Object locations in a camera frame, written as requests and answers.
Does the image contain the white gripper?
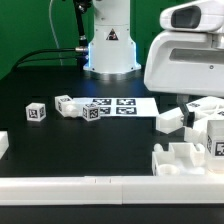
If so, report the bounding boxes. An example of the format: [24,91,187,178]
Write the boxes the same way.
[144,0,224,128]

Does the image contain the white sheet with tags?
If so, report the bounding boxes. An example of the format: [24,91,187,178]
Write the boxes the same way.
[74,97,159,117]

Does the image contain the small white tagged block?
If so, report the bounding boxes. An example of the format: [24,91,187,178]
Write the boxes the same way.
[26,103,46,122]

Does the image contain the white chair back assembly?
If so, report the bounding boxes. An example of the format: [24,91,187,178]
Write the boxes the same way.
[156,96,224,144]

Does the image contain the white chair seat frame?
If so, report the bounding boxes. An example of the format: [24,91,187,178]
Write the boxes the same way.
[152,142,206,176]

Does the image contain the black cables at base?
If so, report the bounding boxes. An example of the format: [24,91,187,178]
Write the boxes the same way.
[11,0,90,72]

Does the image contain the white tagged cube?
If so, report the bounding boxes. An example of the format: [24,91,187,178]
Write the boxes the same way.
[82,103,100,121]

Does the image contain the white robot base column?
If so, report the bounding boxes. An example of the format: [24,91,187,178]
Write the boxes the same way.
[84,0,141,81]

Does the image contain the white front barrier rail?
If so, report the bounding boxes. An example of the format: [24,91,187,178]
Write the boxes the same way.
[0,175,224,205]

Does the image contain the white part at left edge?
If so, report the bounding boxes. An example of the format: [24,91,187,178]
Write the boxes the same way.
[0,131,9,159]

